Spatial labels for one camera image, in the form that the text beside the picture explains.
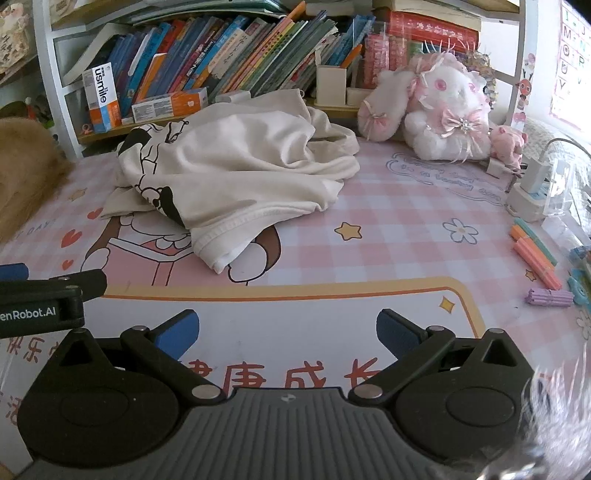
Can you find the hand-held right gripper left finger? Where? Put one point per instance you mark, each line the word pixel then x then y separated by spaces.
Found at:
pixel 178 333

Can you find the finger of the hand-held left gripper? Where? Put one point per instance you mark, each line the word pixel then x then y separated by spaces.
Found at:
pixel 55 284
pixel 13 272

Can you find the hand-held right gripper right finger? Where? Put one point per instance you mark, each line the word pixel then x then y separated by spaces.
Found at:
pixel 395 331

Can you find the white printed T-shirt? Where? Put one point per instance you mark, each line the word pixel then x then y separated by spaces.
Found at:
pixel 258 152

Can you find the orange fluffy cat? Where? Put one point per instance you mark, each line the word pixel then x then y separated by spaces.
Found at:
pixel 27 175

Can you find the pink checked cartoon desk mat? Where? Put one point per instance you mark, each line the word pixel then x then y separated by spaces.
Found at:
pixel 415 230

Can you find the orange highlighter marker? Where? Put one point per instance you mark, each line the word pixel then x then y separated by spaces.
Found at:
pixel 540 267
pixel 531 251

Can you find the purple stick bundle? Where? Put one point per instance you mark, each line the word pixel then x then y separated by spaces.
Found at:
pixel 549 297

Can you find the green highlighter marker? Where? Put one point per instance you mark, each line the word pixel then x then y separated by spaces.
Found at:
pixel 535 240

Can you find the white power strip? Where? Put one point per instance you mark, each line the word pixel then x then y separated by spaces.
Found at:
pixel 526 205

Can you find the white fluffy cloth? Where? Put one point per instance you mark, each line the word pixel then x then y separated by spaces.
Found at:
pixel 558 415

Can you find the tall white orange box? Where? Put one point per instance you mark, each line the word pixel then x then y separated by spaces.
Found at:
pixel 102 99

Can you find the small white cube charger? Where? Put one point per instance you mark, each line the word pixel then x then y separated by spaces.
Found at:
pixel 495 167

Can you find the white plug charger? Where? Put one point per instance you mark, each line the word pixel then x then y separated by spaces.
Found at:
pixel 534 175

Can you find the long white orange box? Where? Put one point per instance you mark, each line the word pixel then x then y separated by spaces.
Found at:
pixel 168 106

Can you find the white pink plush bunny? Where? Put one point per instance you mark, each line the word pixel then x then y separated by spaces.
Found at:
pixel 438 120

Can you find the small pink plush toy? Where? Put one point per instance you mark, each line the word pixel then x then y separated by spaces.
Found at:
pixel 507 145

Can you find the small white case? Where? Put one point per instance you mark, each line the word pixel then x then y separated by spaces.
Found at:
pixel 233 97

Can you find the small white square box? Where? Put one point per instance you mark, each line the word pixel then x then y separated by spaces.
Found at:
pixel 331 85

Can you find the white quilted cover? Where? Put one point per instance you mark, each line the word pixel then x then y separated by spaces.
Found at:
pixel 554 127

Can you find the row of colourful books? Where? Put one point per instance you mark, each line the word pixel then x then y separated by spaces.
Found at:
pixel 231 55

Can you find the white frame wooden bookshelf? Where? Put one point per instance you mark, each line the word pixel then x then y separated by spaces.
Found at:
pixel 56 99

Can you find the cartoon wall sticker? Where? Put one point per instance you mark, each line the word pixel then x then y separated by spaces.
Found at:
pixel 524 92

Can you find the alphabet wall poster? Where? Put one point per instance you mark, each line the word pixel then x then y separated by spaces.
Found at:
pixel 572 64

